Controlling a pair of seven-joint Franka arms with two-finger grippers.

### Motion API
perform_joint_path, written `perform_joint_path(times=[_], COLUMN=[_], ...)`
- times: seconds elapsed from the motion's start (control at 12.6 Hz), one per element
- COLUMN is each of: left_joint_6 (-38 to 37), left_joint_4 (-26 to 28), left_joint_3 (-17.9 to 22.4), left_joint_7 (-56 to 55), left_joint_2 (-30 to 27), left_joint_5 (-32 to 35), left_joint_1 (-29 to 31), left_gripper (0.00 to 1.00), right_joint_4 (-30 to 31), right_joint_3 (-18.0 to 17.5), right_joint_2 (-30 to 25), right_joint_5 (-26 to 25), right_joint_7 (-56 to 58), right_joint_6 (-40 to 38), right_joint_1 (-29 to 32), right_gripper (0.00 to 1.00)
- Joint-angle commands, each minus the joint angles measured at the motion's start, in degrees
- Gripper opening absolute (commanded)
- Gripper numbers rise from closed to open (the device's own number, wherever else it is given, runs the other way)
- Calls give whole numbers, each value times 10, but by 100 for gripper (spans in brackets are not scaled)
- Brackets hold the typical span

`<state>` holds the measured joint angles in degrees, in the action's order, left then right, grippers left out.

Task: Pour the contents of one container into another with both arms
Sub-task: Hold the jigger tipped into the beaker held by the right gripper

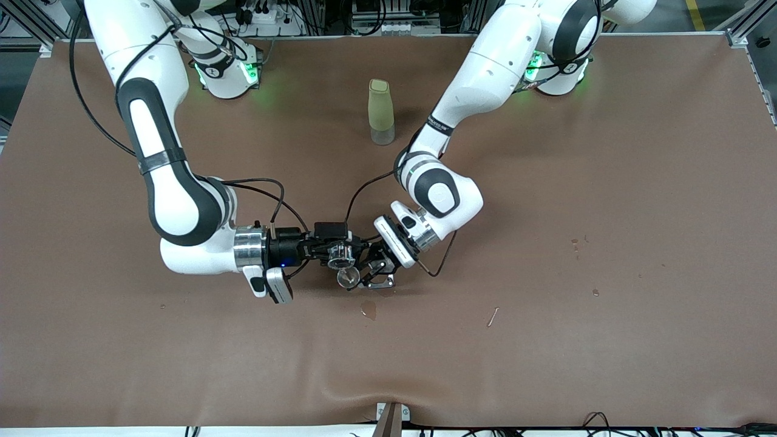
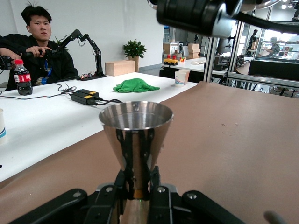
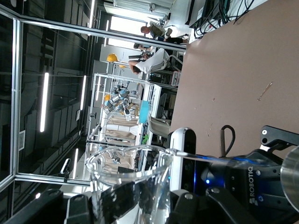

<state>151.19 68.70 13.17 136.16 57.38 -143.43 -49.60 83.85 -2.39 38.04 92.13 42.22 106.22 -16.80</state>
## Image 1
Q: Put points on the grey metal table bracket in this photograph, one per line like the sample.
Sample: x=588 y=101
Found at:
x=405 y=413

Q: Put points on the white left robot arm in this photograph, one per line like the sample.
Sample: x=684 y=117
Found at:
x=485 y=73

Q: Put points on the liquid puddle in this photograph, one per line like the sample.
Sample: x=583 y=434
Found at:
x=368 y=309

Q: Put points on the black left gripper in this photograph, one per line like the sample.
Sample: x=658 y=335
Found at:
x=384 y=253

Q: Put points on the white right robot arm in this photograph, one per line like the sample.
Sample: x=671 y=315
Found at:
x=176 y=206

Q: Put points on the small pale stick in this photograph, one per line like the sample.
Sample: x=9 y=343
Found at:
x=493 y=316

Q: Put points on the white socket strip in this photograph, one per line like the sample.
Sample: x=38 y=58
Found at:
x=397 y=28

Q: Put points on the clear measuring cup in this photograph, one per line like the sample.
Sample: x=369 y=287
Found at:
x=341 y=255

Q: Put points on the white power strip with plugs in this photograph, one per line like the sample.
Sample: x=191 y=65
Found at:
x=273 y=18

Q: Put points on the aluminium frame profile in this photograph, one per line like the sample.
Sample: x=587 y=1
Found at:
x=737 y=37
x=27 y=27

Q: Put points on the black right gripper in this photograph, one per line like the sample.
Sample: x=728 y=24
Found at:
x=286 y=249

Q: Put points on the bottle with green sleeve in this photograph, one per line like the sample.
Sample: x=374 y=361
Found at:
x=381 y=112

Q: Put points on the brown table mat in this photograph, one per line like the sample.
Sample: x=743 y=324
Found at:
x=546 y=200

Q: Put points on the brown bar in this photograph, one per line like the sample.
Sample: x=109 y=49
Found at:
x=390 y=425

